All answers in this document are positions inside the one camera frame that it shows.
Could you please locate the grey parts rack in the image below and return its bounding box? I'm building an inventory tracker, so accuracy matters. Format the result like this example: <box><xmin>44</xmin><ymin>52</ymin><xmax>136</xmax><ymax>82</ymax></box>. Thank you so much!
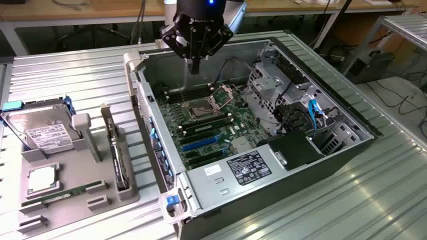
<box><xmin>15</xmin><ymin>112</ymin><xmax>141</xmax><ymax>235</ymax></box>

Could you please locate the black plastic air duct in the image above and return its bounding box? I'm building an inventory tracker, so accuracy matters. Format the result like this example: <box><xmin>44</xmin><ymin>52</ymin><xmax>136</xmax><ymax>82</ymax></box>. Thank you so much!
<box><xmin>254</xmin><ymin>129</ymin><xmax>325</xmax><ymax>173</ymax></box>

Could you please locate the metal disk bay cage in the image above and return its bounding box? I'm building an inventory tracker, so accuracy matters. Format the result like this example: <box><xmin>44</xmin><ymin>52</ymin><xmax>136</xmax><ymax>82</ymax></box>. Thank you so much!
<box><xmin>246</xmin><ymin>61</ymin><xmax>302</xmax><ymax>120</ymax></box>

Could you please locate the black chair base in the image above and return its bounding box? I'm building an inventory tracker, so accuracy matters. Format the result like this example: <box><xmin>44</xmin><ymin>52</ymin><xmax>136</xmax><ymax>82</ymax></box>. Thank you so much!
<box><xmin>54</xmin><ymin>23</ymin><xmax>132</xmax><ymax>45</ymax></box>

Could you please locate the black box on floor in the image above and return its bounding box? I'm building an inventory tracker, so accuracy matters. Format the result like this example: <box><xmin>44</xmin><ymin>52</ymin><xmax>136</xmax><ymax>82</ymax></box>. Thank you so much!
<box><xmin>346</xmin><ymin>49</ymin><xmax>397</xmax><ymax>85</ymax></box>

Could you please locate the CPU socket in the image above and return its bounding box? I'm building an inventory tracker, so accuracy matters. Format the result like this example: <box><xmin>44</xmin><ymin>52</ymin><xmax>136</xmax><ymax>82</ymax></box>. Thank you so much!
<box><xmin>181</xmin><ymin>99</ymin><xmax>221</xmax><ymax>121</ymax></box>

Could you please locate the silver CPU chip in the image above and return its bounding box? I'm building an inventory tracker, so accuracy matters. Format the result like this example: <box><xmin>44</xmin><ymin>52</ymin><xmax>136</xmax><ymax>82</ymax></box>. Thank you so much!
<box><xmin>26</xmin><ymin>168</ymin><xmax>58</xmax><ymax>195</ymax></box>

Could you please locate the thin locking lever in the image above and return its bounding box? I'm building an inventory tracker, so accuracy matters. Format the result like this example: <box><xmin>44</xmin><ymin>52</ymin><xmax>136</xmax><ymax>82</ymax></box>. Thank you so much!
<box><xmin>180</xmin><ymin>58</ymin><xmax>188</xmax><ymax>105</ymax></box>

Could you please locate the black RAM slot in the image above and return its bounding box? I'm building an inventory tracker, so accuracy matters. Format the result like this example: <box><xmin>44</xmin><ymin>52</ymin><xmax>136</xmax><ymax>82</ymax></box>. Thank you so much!
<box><xmin>162</xmin><ymin>84</ymin><xmax>214</xmax><ymax>98</ymax></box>
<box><xmin>165</xmin><ymin>90</ymin><xmax>214</xmax><ymax>104</ymax></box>

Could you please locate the green motherboard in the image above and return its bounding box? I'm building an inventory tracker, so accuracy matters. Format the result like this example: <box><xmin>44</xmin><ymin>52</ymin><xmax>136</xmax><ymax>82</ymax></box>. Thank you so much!
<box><xmin>154</xmin><ymin>82</ymin><xmax>269</xmax><ymax>171</ymax></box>

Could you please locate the black graphics card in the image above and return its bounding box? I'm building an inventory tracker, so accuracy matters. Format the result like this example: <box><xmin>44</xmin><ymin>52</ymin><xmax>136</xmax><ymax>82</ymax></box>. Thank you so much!
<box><xmin>98</xmin><ymin>103</ymin><xmax>132</xmax><ymax>191</ymax></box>

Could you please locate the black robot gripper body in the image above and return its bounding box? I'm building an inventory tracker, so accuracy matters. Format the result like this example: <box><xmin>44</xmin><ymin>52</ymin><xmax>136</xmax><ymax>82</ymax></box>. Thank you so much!
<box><xmin>173</xmin><ymin>0</ymin><xmax>225</xmax><ymax>35</ymax></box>

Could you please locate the blue data wire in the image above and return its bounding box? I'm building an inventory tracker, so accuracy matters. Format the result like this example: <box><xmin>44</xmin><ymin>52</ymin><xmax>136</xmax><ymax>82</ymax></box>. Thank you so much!
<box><xmin>306</xmin><ymin>98</ymin><xmax>324</xmax><ymax>131</ymax></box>

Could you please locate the metal slat side table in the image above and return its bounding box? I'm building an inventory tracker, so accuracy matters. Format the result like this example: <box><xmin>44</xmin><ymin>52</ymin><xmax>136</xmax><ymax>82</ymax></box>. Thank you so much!
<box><xmin>352</xmin><ymin>14</ymin><xmax>427</xmax><ymax>76</ymax></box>

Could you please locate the black wire in case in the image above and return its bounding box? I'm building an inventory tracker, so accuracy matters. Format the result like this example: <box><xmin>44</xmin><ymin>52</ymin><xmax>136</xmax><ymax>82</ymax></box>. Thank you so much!
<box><xmin>213</xmin><ymin>56</ymin><xmax>254</xmax><ymax>85</ymax></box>

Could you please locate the open black PC case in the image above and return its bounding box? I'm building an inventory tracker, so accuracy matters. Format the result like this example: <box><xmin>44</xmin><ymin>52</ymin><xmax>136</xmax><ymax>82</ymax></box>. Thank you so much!
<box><xmin>121</xmin><ymin>36</ymin><xmax>384</xmax><ymax>240</ymax></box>

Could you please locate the grey power supply unit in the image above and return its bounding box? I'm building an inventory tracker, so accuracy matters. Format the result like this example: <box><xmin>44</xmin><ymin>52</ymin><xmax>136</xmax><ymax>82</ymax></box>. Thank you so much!
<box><xmin>184</xmin><ymin>143</ymin><xmax>288</xmax><ymax>211</ymax></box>

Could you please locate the hard disk in blue caddy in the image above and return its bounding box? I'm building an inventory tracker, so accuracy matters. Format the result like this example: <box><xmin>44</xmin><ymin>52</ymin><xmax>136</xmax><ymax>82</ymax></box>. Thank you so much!
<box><xmin>0</xmin><ymin>95</ymin><xmax>84</xmax><ymax>155</ymax></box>

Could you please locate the wooden desk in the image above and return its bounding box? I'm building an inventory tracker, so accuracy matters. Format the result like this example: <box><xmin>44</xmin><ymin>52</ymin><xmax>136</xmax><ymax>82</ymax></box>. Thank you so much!
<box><xmin>0</xmin><ymin>0</ymin><xmax>417</xmax><ymax>26</ymax></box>

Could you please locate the green RAM stick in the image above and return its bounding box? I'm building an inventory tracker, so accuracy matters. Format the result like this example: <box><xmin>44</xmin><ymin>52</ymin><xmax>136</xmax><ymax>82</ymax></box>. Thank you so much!
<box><xmin>23</xmin><ymin>180</ymin><xmax>102</xmax><ymax>203</ymax></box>

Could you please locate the blue case latch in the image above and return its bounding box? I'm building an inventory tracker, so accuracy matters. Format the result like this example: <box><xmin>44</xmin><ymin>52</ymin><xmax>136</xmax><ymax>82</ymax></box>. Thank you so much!
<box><xmin>164</xmin><ymin>195</ymin><xmax>178</xmax><ymax>209</ymax></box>

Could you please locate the silver chipset heatsink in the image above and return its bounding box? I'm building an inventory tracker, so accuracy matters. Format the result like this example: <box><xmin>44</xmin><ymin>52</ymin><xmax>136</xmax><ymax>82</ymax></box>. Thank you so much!
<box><xmin>230</xmin><ymin>138</ymin><xmax>253</xmax><ymax>155</ymax></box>

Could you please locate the blue expansion slot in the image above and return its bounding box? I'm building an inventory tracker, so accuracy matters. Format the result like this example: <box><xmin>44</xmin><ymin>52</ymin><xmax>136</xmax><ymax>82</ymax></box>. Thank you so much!
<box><xmin>180</xmin><ymin>138</ymin><xmax>217</xmax><ymax>153</ymax></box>

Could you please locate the hanging grey cable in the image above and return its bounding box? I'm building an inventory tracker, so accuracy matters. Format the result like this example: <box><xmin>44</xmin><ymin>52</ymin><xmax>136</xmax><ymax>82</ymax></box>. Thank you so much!
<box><xmin>130</xmin><ymin>0</ymin><xmax>148</xmax><ymax>45</ymax></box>

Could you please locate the black expansion slot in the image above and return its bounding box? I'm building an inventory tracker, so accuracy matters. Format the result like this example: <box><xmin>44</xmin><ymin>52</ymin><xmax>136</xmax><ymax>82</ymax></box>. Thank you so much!
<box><xmin>184</xmin><ymin>149</ymin><xmax>225</xmax><ymax>162</ymax></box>

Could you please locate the metal socket cover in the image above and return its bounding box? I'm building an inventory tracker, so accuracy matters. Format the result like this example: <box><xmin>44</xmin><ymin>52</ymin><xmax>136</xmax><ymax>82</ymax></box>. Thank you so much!
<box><xmin>206</xmin><ymin>84</ymin><xmax>240</xmax><ymax>111</ymax></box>

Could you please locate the installed dark RAM stick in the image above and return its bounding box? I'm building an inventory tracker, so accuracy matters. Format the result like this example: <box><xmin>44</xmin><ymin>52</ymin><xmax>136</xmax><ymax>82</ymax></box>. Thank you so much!
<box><xmin>180</xmin><ymin>119</ymin><xmax>234</xmax><ymax>134</ymax></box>

